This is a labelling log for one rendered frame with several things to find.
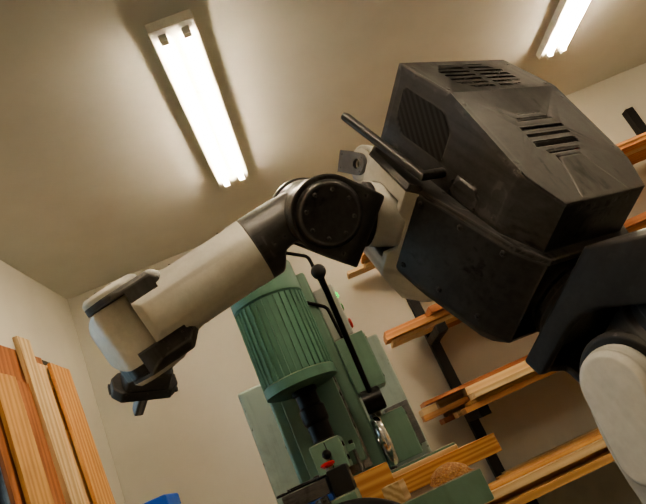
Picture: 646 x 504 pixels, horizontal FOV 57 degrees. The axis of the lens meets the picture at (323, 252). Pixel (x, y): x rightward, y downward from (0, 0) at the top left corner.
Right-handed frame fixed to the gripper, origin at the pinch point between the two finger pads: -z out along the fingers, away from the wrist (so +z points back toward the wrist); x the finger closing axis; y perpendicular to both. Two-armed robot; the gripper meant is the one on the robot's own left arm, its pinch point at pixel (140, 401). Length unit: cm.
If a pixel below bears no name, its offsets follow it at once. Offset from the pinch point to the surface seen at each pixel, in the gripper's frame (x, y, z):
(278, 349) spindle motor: 30.8, 6.3, 5.0
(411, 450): 65, -13, -13
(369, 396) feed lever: 57, -1, -6
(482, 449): 67, -27, 3
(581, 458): 242, 20, -100
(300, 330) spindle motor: 36.1, 8.3, 8.5
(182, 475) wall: 86, 130, -216
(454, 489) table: 51, -36, 6
